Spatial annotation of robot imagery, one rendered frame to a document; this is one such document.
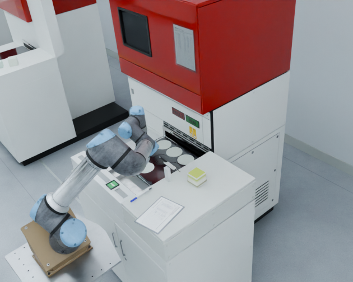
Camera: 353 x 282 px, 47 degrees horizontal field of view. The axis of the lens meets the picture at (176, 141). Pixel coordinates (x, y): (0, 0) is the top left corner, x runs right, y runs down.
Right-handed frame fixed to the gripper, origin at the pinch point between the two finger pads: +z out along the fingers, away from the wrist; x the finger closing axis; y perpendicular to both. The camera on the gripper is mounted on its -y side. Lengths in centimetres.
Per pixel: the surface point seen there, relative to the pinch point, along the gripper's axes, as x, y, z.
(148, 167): -1.7, 5.7, 7.4
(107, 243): 24.6, -39.3, 15.3
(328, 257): -116, -12, 98
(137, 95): -2, 66, -8
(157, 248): 0, -53, 10
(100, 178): 25.4, -4.6, 1.3
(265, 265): -72, -9, 97
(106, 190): 22.4, -15.5, 1.5
